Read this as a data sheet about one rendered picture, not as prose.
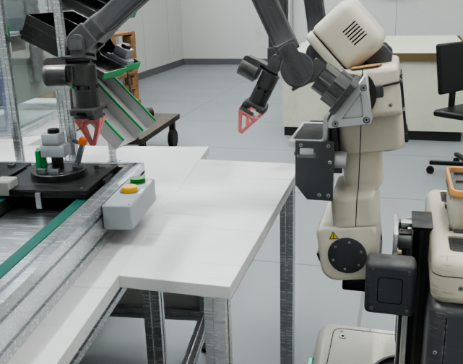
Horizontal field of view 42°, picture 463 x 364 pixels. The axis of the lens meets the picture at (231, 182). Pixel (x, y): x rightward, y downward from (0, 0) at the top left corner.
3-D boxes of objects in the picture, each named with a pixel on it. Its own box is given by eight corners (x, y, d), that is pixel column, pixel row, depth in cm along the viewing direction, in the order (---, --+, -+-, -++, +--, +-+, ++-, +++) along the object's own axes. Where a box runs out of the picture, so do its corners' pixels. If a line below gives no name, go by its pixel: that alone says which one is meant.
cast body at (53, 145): (71, 153, 156) (68, 126, 153) (64, 157, 151) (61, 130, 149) (40, 152, 157) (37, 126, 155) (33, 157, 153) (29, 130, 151)
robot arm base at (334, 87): (357, 85, 131) (361, 78, 143) (329, 63, 132) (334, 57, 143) (333, 115, 135) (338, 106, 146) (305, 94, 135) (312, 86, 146)
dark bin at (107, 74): (124, 74, 179) (132, 52, 176) (102, 81, 167) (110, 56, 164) (47, 35, 183) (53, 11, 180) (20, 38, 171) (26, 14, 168)
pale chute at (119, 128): (136, 139, 185) (144, 130, 183) (115, 150, 173) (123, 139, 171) (73, 74, 185) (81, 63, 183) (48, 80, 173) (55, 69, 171)
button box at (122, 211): (156, 200, 156) (154, 177, 154) (132, 230, 136) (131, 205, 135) (130, 199, 157) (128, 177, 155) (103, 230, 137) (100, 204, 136)
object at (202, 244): (301, 172, 201) (301, 163, 200) (230, 300, 119) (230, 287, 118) (112, 162, 219) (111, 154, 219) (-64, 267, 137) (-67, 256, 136)
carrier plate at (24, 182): (118, 170, 166) (118, 162, 165) (87, 198, 143) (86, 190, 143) (37, 169, 169) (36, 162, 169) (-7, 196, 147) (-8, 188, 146)
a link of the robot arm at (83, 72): (90, 61, 142) (98, 58, 148) (62, 61, 143) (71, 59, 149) (93, 89, 144) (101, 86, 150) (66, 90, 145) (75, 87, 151)
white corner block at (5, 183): (19, 191, 150) (17, 175, 149) (11, 197, 146) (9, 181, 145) (2, 191, 151) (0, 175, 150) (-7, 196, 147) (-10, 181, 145)
